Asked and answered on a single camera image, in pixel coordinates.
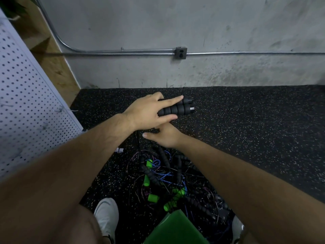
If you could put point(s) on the white pegboard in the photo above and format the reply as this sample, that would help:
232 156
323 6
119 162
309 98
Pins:
28 99

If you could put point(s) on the person's left hand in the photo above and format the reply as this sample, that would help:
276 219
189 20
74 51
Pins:
144 111

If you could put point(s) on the person's left forearm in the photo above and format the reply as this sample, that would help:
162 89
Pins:
66 175

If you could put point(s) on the white left shoe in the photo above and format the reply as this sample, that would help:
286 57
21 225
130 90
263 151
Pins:
106 216

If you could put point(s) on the person's left leg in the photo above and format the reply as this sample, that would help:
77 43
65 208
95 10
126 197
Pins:
76 226

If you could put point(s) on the metal conduit pipe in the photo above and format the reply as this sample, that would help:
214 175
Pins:
127 50

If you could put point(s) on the person's right forearm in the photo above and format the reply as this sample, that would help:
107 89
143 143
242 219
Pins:
254 185

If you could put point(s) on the person's right hand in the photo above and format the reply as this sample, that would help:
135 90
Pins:
165 136

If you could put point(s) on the white shoe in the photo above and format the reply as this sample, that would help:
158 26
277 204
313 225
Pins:
106 216
237 231

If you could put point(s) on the white right shoe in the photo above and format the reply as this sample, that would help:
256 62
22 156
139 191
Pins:
237 231

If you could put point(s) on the grey electrical junction box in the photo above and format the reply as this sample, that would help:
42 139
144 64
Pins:
180 52

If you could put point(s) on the green potted plant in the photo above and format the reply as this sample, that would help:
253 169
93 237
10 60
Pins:
10 5

